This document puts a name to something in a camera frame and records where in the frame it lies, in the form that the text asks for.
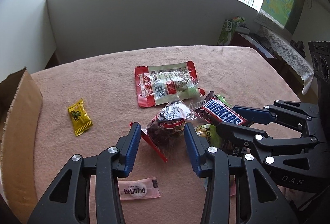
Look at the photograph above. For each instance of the Snickers chocolate bar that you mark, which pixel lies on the Snickers chocolate bar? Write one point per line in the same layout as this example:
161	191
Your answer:
215	111

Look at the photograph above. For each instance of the red white snack pouch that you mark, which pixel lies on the red white snack pouch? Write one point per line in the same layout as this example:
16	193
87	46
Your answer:
156	85

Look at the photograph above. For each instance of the dark teapot ornament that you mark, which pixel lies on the dark teapot ornament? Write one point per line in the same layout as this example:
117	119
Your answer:
299	47

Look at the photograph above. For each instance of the pink candy packet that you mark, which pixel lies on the pink candy packet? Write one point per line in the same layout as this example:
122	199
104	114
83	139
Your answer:
139	189

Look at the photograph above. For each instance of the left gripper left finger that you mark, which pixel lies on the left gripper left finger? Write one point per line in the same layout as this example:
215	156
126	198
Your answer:
67	199

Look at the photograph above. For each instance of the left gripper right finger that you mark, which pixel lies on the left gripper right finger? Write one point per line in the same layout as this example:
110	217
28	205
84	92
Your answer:
257	199

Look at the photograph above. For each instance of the brown cardboard box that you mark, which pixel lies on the brown cardboard box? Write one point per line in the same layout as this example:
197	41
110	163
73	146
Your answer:
21	102

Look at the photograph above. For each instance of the red clear dates packet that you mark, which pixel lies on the red clear dates packet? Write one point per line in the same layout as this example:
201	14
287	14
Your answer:
167	127

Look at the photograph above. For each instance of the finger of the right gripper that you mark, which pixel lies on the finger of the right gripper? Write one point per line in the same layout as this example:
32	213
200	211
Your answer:
293	115
260	140

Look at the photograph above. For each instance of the yellow candy packet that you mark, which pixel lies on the yellow candy packet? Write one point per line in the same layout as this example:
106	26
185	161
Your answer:
80	119

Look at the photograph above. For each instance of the white lace cloth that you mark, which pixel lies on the white lace cloth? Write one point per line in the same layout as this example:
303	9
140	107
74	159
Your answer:
283	48

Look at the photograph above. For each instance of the green jelly cup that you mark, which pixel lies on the green jelly cup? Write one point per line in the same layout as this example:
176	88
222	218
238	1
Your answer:
209	132

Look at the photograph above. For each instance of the white cabinet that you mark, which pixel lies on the white cabinet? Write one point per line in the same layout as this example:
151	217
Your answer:
26	38

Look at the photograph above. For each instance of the green candy packet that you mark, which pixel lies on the green candy packet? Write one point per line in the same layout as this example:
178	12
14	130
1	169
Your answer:
223	100

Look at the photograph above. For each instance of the small green candy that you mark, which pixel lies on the small green candy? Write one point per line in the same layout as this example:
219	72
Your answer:
195	92

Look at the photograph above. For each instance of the pink table cloth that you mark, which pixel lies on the pink table cloth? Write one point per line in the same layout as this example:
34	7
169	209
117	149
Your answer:
90	103

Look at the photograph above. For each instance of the green white carton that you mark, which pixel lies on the green white carton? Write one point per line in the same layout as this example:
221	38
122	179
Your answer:
229	29

